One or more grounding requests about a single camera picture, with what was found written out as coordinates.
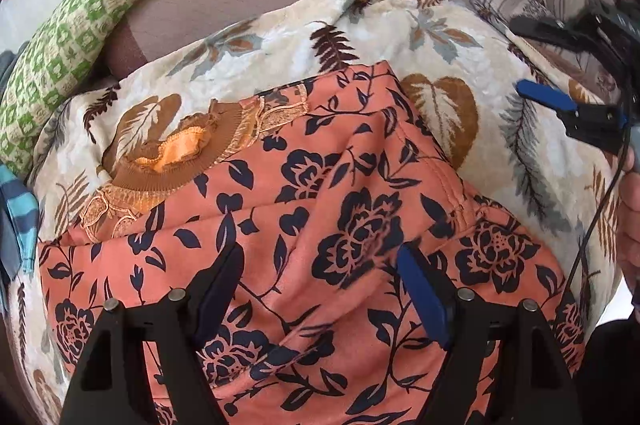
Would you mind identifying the orange black floral garment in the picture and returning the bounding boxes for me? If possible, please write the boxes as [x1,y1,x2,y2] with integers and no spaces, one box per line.
[40,62,563,424]

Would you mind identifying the person's right hand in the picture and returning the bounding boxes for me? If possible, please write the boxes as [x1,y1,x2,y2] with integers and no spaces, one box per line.
[616,150,640,320]

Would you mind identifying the cream leaf-print blanket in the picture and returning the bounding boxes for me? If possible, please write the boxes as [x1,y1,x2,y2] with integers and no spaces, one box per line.
[14,0,626,425]

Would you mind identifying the turquoise navy striped cloth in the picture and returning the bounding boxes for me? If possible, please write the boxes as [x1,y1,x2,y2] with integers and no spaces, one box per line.
[1,164,39,280]

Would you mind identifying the green white checked pillow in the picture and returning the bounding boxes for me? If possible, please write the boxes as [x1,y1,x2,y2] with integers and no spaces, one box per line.
[1,0,138,179]

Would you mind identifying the blue grey cloth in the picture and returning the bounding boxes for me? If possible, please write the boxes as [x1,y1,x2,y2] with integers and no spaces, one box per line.
[1,50,20,315]

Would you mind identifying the thin black cable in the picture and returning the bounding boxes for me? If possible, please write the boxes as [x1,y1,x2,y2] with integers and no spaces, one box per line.
[562,124,632,301]

